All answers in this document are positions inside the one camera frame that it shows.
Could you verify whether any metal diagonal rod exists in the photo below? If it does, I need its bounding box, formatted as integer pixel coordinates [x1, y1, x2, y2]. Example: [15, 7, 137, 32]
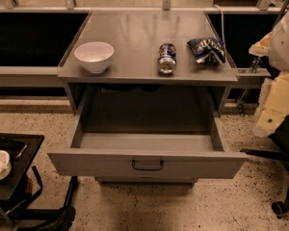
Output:
[237, 57, 262, 108]

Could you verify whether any white cable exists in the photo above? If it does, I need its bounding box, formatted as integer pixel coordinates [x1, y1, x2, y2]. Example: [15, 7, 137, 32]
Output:
[212, 4, 227, 50]

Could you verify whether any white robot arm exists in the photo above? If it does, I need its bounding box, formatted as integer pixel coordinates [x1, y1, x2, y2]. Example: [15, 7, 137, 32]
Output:
[249, 11, 289, 137]

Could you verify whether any black office chair base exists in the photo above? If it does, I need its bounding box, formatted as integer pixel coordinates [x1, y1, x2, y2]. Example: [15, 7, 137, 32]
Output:
[240, 113, 289, 219]

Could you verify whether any blue chip bag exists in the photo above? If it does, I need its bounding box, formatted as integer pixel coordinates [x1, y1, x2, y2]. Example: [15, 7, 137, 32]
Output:
[187, 38, 225, 64]

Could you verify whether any blue pepsi can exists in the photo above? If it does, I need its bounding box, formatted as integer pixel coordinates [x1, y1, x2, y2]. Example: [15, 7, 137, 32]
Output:
[158, 43, 176, 75]

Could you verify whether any white bowl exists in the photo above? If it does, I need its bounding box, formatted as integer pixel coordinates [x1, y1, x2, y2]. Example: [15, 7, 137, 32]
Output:
[74, 41, 115, 74]

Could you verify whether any black side cart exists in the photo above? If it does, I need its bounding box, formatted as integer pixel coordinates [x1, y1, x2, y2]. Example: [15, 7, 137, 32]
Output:
[0, 133, 78, 231]

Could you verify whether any grey open top drawer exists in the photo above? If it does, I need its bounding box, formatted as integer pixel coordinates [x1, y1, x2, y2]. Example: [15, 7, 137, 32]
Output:
[48, 85, 246, 183]

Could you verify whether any black drawer handle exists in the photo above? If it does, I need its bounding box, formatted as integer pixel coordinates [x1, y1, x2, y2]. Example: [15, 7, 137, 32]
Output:
[132, 160, 164, 171]

